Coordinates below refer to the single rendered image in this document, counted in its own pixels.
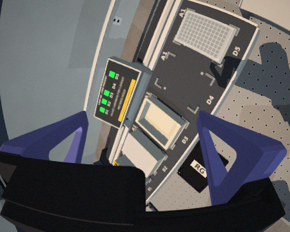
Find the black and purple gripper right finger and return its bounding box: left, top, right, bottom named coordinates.
left=197, top=110, right=287, bottom=206

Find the black rectangular pad with rg label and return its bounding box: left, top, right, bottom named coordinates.
left=176, top=140, right=228, bottom=193

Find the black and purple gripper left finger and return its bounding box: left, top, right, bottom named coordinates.
left=0, top=111, right=88, bottom=164

